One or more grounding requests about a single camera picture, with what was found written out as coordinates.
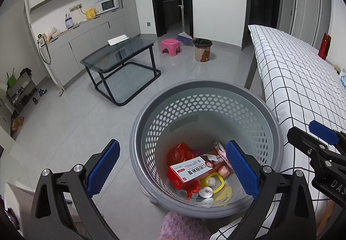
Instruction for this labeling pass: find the wall phone with cable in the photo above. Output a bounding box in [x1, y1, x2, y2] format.
[37, 33, 52, 65]

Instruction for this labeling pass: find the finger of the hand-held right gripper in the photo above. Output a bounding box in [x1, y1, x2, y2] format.
[287, 126, 346, 167]
[309, 120, 346, 154]

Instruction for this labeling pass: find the red thermos bottle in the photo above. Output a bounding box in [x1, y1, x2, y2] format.
[318, 33, 331, 58]

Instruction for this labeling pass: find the white furniture panel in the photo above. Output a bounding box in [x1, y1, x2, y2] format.
[0, 182, 21, 232]

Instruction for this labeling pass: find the pink snack wrapper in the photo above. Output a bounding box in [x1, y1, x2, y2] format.
[213, 140, 231, 177]

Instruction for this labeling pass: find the purple white bottle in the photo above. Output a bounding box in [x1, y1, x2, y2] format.
[64, 12, 74, 29]

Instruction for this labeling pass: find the white microwave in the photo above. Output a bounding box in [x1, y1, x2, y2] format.
[97, 0, 119, 13]

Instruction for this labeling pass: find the pink plastic stool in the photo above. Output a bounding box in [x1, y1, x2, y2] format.
[160, 38, 182, 57]

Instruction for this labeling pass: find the glass coffee table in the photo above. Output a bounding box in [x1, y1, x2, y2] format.
[80, 37, 162, 107]

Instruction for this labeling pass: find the white round cap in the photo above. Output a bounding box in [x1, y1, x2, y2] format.
[199, 187, 215, 199]

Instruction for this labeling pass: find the brown patterned trash bin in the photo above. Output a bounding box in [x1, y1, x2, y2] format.
[193, 38, 213, 62]

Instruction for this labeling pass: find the checkered white tablecloth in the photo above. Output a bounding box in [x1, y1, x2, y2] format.
[211, 25, 346, 240]

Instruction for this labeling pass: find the grey shoe rack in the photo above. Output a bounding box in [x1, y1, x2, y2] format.
[5, 68, 41, 113]

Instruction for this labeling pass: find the flat white box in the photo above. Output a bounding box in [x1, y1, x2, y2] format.
[107, 35, 130, 46]

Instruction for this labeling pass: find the red toothpaste box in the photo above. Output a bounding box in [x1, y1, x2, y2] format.
[166, 149, 227, 191]

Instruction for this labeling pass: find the red plastic bag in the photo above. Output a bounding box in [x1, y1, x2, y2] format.
[166, 142, 202, 199]

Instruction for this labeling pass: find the broom with white handle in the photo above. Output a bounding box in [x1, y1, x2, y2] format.
[177, 0, 194, 46]

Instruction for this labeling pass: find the grey perforated basket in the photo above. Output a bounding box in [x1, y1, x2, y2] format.
[130, 80, 284, 219]

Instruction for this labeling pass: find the brown cardboard box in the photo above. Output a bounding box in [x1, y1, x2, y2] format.
[12, 116, 25, 132]

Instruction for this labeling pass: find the pink fluffy cloth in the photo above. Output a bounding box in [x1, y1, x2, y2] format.
[161, 211, 213, 240]

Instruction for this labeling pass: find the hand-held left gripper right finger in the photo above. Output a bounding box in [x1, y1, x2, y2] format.
[226, 140, 317, 240]

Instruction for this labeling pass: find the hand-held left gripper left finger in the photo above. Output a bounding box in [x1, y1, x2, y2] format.
[30, 139, 121, 240]

